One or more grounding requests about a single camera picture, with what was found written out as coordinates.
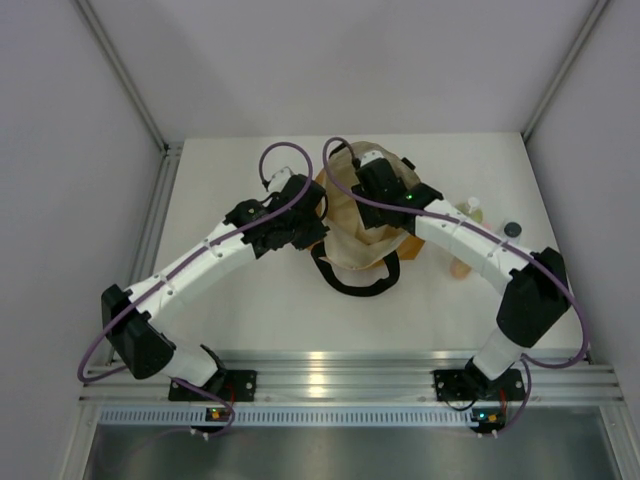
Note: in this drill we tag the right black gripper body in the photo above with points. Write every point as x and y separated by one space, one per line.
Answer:
371 214

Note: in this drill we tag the aluminium frame post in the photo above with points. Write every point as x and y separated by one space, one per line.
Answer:
579 43
99 33

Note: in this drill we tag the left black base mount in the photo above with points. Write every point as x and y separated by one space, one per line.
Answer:
234 386

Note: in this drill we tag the aluminium mounting rail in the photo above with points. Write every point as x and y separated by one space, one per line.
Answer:
402 378

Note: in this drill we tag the white bottle black cap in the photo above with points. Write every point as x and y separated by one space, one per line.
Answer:
511 231

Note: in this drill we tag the left aluminium frame post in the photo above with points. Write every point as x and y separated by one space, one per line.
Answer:
99 33

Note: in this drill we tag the tan canvas tote bag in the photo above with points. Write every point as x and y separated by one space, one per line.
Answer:
348 245

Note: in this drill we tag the orange bottle pink cap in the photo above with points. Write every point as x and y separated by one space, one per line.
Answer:
459 270

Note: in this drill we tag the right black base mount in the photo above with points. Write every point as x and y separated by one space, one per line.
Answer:
454 385

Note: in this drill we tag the grey slotted cable duct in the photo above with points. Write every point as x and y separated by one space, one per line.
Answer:
260 416

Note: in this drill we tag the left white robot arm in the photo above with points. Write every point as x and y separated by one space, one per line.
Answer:
139 318

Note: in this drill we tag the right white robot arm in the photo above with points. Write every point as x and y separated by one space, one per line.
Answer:
532 284

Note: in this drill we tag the right aluminium frame post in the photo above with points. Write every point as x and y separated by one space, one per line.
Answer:
579 43

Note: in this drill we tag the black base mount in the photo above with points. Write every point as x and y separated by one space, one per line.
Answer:
454 385
234 386

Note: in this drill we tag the green pump bottle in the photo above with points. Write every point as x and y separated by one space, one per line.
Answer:
471 208

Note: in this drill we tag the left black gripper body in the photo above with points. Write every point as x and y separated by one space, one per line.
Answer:
307 231

